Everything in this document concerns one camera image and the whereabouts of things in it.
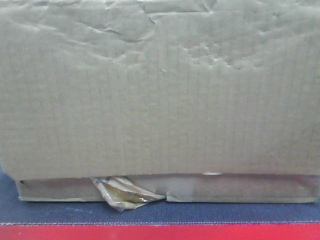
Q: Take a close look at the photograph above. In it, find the large brown cardboard box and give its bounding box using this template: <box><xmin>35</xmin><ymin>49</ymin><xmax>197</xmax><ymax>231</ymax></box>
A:
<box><xmin>0</xmin><ymin>0</ymin><xmax>320</xmax><ymax>181</ymax></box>

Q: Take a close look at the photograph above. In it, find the crumpled clear packing tape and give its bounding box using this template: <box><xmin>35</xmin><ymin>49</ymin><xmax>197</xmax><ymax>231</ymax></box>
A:
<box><xmin>91</xmin><ymin>176</ymin><xmax>167</xmax><ymax>212</ymax></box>

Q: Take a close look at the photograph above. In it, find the red platform edge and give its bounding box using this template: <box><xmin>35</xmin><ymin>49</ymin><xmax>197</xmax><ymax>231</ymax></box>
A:
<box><xmin>0</xmin><ymin>223</ymin><xmax>320</xmax><ymax>240</ymax></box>

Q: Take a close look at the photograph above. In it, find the dark blue woven mat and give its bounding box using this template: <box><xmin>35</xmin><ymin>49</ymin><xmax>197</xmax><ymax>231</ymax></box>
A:
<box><xmin>0</xmin><ymin>172</ymin><xmax>320</xmax><ymax>225</ymax></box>

